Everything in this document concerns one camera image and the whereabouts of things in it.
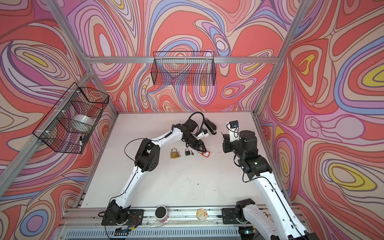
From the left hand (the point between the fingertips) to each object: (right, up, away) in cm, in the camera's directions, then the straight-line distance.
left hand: (206, 149), depth 94 cm
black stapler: (+5, +15, +15) cm, 21 cm away
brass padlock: (-21, -3, 0) cm, 21 cm away
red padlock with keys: (0, -3, -1) cm, 3 cm away
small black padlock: (-12, -2, +2) cm, 12 cm away
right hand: (+8, +9, -19) cm, 23 cm away
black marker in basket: (-63, +6, -22) cm, 67 cm away
